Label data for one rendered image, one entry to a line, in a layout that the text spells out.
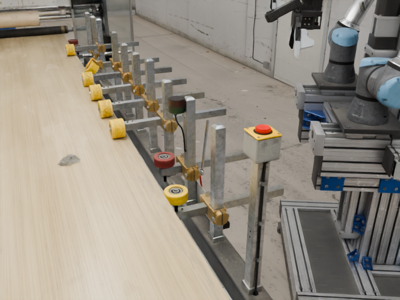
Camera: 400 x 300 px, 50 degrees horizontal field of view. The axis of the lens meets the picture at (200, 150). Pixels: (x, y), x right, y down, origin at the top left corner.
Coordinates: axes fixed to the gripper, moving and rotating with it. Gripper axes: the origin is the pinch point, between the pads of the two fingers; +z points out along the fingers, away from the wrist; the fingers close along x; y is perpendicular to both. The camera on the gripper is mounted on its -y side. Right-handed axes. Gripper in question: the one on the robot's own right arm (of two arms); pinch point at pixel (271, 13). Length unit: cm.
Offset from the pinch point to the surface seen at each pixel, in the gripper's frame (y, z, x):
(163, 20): -157, 117, 664
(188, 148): -34, 37, -80
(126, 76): -77, 36, 7
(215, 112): -26, 37, -43
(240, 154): -14, 46, -65
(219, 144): -22, 24, -102
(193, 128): -32, 29, -79
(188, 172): -34, 46, -82
